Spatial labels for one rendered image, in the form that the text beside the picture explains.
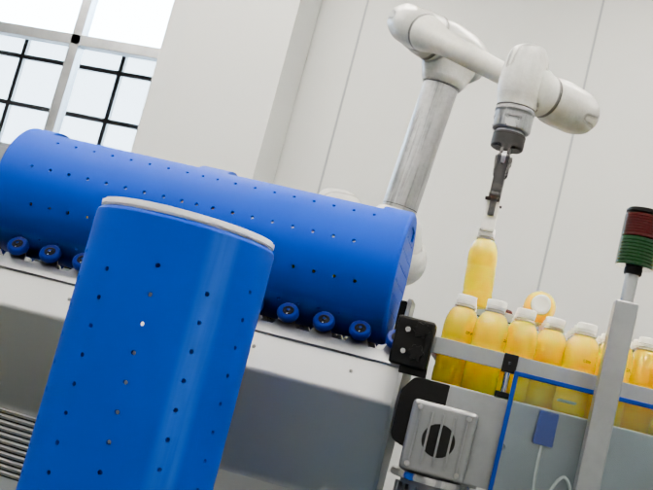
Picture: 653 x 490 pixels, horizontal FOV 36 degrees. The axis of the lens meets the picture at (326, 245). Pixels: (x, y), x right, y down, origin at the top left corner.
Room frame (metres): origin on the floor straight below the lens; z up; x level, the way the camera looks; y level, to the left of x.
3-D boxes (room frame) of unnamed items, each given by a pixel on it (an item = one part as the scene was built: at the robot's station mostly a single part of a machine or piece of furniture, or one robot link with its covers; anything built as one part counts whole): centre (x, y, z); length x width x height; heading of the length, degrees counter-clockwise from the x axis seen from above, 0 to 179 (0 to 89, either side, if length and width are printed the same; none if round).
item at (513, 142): (2.23, -0.34, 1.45); 0.08 x 0.07 x 0.09; 170
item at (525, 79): (2.23, -0.35, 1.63); 0.13 x 0.11 x 0.16; 122
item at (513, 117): (2.23, -0.34, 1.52); 0.09 x 0.09 x 0.06
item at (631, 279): (1.66, -0.51, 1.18); 0.06 x 0.06 x 0.16
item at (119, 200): (1.57, 0.22, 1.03); 0.28 x 0.28 x 0.01
